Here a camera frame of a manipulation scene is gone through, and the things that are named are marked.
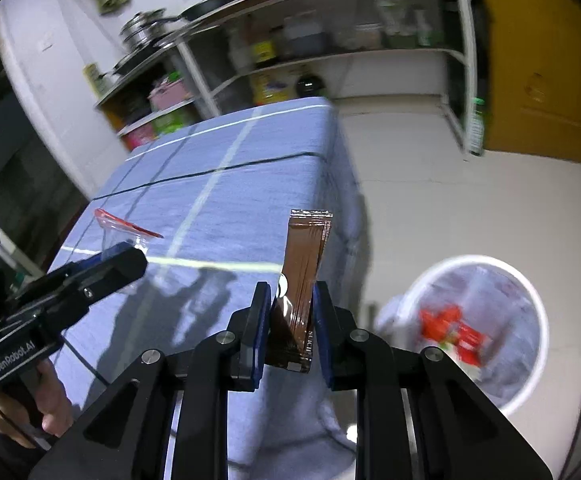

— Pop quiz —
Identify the yellow label sauce bottle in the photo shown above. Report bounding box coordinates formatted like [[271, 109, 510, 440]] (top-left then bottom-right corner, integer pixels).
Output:
[[250, 25, 280, 69]]

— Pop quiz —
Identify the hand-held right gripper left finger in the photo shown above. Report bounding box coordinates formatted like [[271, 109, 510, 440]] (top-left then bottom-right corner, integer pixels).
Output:
[[28, 281, 274, 480]]

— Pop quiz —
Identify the yellow door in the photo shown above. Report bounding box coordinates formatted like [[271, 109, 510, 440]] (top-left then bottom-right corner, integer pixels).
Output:
[[475, 0, 581, 167]]

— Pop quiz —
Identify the yellow food bag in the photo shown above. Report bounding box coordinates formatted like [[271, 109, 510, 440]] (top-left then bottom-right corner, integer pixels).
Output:
[[250, 67, 297, 107]]

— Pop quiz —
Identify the green carton box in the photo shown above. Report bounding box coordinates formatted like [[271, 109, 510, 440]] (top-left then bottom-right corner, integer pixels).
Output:
[[153, 107, 200, 137]]

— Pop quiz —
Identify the person's left hand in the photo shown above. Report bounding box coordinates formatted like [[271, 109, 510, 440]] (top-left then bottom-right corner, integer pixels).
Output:
[[0, 361, 74, 450]]

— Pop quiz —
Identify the white metal shelf rack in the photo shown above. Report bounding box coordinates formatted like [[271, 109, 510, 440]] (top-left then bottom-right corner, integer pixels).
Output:
[[178, 0, 492, 159]]

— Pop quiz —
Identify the grey storage container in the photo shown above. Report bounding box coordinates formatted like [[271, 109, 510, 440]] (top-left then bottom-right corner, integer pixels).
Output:
[[283, 10, 329, 59]]

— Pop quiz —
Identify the translucent bin liner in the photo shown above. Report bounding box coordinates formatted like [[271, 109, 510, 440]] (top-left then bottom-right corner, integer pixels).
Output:
[[374, 259, 542, 402]]

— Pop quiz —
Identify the yellow sided shelf unit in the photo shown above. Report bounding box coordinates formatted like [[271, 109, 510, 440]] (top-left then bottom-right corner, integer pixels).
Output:
[[93, 35, 221, 154]]

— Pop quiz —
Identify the round dark bottle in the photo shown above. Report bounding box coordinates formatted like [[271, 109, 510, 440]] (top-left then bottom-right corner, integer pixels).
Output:
[[294, 74, 328, 99]]

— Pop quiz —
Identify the clear cup with red lid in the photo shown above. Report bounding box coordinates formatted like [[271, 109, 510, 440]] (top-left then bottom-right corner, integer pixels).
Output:
[[94, 208, 164, 261]]

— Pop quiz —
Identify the pink carton box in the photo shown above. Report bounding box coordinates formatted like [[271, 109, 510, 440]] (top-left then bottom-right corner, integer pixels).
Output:
[[123, 122, 157, 152]]

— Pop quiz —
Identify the red snack packet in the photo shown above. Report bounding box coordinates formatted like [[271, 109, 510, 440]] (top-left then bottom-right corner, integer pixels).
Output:
[[443, 322, 495, 367]]

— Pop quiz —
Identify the white trash bin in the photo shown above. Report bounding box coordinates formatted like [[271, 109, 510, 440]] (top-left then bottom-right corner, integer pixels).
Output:
[[373, 255, 550, 418]]

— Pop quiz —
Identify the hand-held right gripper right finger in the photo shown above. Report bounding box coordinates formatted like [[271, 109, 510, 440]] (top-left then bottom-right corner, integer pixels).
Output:
[[311, 280, 553, 480]]

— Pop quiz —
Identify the black induction cooker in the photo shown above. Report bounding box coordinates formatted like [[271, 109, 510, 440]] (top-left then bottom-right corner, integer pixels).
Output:
[[101, 52, 152, 82]]

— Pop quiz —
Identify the black frying pan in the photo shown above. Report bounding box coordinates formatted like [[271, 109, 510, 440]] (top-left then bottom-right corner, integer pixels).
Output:
[[180, 0, 244, 22]]

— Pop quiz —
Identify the steel pot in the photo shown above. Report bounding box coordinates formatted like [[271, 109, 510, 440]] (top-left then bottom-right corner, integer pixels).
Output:
[[120, 8, 182, 52]]

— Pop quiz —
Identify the brown snack packet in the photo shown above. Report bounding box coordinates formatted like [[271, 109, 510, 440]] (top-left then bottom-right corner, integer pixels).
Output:
[[265, 208, 334, 374]]

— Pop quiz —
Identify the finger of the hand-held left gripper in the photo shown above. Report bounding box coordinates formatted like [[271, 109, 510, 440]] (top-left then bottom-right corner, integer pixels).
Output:
[[83, 241, 132, 263], [5, 246, 149, 331]]

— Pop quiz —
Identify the red plastic bag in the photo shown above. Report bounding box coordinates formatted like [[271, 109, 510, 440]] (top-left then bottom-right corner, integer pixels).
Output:
[[417, 305, 466, 346]]

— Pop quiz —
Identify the pink plastic basket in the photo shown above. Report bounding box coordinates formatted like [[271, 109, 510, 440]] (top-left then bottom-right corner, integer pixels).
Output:
[[148, 82, 192, 112]]

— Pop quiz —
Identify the green glass bottle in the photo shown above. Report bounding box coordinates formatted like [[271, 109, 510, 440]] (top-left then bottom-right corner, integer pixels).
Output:
[[465, 97, 488, 157]]

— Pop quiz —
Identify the blue checked tablecloth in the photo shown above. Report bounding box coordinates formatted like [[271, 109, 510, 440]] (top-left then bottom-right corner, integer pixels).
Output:
[[48, 97, 371, 480]]

